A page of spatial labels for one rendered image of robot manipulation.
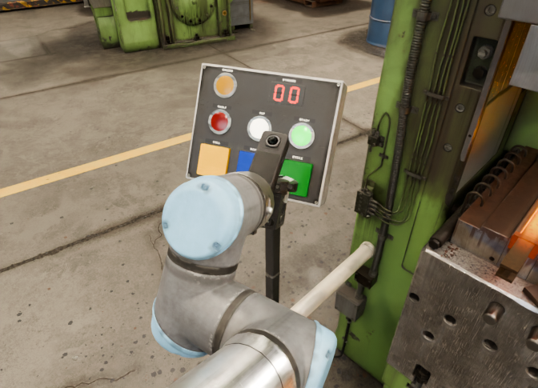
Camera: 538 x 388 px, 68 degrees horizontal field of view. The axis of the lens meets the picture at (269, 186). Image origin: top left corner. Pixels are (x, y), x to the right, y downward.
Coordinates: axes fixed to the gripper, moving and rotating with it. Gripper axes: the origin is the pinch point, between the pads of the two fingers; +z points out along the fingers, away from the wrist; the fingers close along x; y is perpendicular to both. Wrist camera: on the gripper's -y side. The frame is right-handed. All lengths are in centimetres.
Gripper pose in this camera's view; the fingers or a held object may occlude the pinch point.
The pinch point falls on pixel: (284, 178)
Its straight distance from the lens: 78.9
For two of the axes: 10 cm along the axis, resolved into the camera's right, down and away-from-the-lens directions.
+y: -1.7, 9.8, 1.4
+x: 9.4, 2.0, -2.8
